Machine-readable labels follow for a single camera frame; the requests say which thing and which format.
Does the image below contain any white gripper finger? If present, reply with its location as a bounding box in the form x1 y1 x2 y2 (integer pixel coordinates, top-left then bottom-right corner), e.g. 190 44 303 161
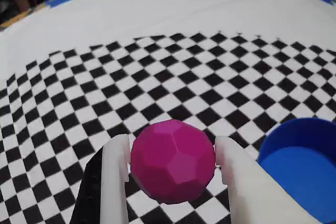
215 136 320 224
101 134 131 224

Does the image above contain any pink faceted ball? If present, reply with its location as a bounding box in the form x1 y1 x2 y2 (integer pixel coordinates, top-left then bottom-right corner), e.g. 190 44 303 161
130 119 216 205

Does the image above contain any blue round box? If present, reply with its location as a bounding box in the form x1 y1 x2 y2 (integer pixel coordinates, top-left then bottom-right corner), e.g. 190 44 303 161
256 118 336 224

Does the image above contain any black white checkered sheet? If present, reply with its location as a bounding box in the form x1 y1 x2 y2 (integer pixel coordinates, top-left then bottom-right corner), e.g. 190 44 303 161
0 0 336 224

